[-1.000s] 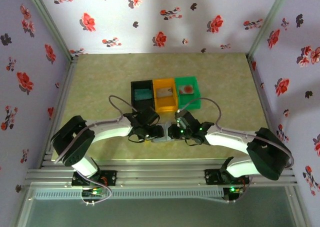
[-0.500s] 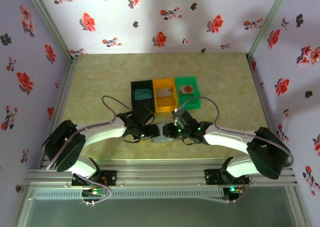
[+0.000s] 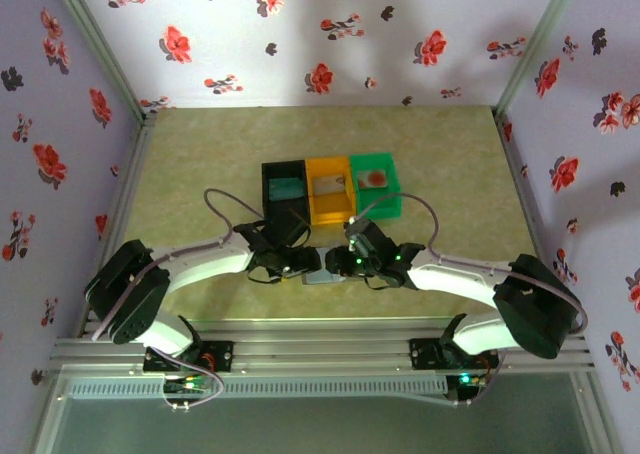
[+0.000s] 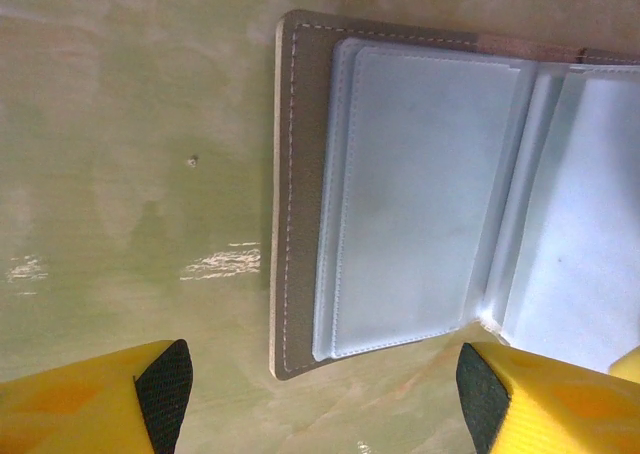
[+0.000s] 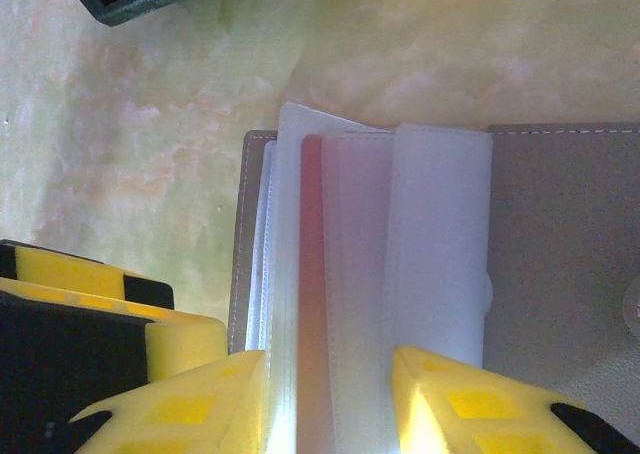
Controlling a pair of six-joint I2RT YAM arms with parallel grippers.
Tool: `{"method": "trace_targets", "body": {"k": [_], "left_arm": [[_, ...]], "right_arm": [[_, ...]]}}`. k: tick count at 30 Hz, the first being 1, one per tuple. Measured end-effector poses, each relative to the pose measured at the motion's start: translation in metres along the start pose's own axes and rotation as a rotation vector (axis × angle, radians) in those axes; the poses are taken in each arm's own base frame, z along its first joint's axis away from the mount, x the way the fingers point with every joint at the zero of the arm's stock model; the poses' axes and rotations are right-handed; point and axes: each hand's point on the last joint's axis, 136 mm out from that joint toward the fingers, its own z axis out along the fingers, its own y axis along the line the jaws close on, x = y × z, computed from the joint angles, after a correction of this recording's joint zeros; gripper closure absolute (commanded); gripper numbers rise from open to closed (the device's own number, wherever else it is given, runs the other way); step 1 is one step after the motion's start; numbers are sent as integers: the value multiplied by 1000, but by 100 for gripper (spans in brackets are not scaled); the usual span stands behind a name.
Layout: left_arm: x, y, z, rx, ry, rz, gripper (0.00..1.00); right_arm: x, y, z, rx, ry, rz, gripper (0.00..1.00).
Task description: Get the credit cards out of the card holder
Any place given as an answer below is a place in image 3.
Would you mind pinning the grey leather card holder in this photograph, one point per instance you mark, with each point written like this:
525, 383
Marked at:
320, 279

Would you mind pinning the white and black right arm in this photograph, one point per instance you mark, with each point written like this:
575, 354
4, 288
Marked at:
450, 279

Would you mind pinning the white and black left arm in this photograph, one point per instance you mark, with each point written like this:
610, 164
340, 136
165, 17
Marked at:
210, 264

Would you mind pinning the teal card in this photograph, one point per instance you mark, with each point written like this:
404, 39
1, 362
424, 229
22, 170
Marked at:
286, 189

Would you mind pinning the white VIP card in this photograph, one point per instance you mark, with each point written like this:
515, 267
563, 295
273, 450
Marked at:
330, 184

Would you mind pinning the white card red circle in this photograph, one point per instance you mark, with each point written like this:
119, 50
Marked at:
374, 178

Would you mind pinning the yellow plastic bin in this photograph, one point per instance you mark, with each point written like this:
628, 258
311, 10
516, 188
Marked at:
330, 209

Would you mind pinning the green plastic bin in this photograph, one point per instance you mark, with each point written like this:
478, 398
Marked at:
385, 201

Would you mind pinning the black plastic bin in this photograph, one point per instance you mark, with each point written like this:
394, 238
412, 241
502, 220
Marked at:
285, 169

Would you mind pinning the control circuit board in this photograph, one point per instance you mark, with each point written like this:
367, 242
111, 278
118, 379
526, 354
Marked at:
465, 379
192, 384

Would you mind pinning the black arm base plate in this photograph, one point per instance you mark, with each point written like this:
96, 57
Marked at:
222, 356
422, 354

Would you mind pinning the aluminium table side rail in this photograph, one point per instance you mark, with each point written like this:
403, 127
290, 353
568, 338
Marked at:
140, 149
517, 184

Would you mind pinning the aluminium frame post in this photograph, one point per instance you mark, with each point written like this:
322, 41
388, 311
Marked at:
533, 49
102, 49

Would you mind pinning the aluminium lower frame rail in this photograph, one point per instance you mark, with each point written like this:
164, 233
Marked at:
47, 414
602, 424

